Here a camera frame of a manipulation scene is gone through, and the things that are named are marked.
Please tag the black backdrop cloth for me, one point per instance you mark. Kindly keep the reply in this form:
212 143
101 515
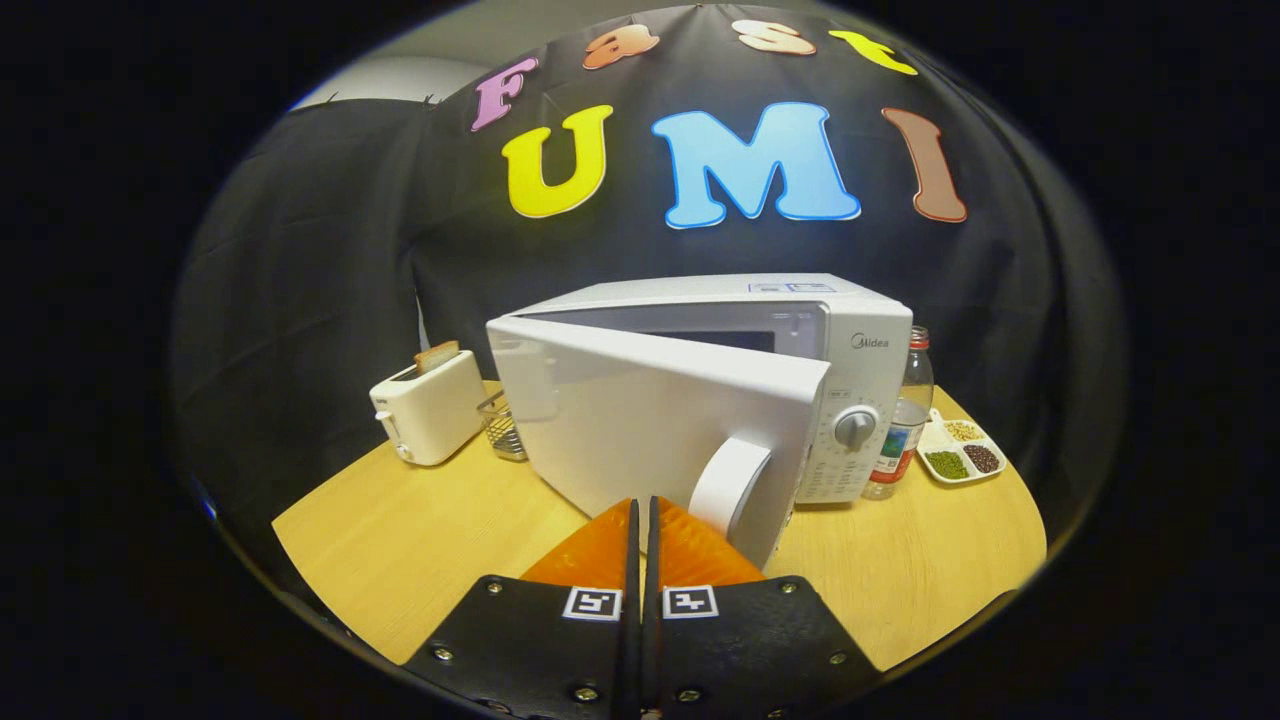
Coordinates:
300 300

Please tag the white divided bean dish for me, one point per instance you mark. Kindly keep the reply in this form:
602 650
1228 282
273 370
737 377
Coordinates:
960 450

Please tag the clear water bottle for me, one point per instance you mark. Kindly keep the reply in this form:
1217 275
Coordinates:
905 430

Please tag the brown toast slice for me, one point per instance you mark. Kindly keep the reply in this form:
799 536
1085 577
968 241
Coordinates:
437 357

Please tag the white microwave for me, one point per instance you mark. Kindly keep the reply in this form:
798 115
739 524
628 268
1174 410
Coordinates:
650 420

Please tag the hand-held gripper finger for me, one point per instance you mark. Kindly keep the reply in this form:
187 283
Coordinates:
652 650
630 650

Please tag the white toaster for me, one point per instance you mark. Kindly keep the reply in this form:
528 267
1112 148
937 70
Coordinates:
430 410

